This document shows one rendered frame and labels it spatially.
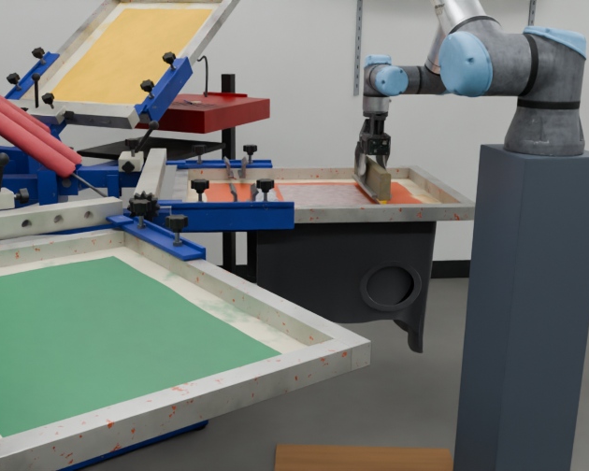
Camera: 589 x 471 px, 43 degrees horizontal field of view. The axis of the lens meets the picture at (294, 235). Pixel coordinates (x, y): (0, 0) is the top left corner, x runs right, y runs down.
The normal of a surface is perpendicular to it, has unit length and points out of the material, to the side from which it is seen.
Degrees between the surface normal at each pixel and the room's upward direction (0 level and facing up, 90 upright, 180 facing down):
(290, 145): 90
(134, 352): 0
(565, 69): 90
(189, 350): 0
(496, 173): 90
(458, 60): 94
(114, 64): 32
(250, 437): 0
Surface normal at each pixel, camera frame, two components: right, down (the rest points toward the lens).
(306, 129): 0.12, 0.27
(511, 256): -0.97, 0.05
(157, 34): -0.19, -0.69
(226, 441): 0.02, -0.96
